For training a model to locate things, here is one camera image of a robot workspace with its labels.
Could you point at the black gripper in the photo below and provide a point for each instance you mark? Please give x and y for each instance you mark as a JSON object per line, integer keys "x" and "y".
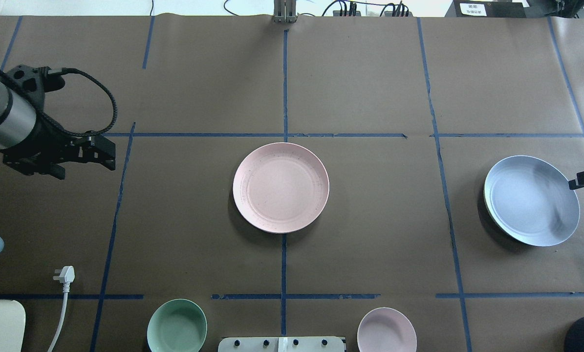
{"x": 43, "y": 142}

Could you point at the blue plate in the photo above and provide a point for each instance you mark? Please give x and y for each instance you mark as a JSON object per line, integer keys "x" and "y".
{"x": 530, "y": 200}

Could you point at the pink plate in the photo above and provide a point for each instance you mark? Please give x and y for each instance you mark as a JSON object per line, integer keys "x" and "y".
{"x": 281, "y": 187}

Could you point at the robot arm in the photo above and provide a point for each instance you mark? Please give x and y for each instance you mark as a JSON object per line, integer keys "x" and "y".
{"x": 16, "y": 120}

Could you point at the white toaster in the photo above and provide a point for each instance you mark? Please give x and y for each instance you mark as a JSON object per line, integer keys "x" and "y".
{"x": 12, "y": 324}

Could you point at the black box with label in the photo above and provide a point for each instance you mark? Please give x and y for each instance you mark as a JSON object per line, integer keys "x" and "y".
{"x": 485, "y": 8}

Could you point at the green bowl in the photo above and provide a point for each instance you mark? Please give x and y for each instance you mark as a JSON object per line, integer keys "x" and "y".
{"x": 179, "y": 325}

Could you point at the pink bowl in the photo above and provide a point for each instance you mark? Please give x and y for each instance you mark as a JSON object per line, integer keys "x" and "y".
{"x": 386, "y": 330}

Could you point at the aluminium camera post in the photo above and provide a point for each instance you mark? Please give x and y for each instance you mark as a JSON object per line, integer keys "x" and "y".
{"x": 284, "y": 11}

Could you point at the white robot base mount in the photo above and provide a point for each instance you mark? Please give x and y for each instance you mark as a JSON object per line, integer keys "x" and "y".
{"x": 283, "y": 344}

